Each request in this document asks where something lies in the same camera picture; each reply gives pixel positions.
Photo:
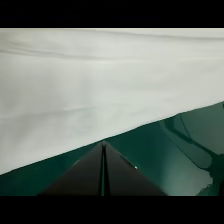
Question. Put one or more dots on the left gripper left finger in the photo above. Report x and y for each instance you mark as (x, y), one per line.
(85, 176)

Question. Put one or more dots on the white shirt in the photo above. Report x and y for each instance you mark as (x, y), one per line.
(100, 86)

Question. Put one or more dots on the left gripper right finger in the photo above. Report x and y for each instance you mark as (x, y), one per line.
(128, 178)

